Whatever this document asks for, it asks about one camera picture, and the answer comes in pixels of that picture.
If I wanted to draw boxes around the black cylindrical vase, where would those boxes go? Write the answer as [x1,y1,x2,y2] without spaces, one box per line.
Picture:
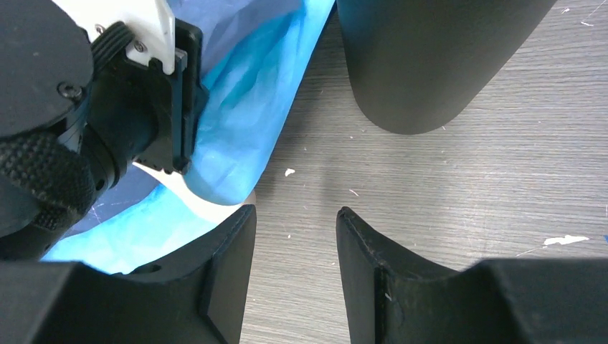
[337,0,554,135]

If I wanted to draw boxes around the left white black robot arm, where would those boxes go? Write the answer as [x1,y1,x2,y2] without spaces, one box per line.
[1,1,209,261]

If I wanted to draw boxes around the blue paper flower bouquet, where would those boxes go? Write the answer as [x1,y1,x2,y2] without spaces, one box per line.
[44,1,334,273]

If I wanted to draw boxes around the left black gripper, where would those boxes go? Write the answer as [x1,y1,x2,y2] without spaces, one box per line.
[81,20,209,193]

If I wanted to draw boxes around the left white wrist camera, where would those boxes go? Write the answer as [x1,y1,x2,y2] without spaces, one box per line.
[54,0,176,75]

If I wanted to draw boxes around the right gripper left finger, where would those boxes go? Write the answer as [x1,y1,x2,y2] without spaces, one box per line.
[1,205,257,343]

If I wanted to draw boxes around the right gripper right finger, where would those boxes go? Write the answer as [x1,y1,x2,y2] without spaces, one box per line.
[336,207,607,343]

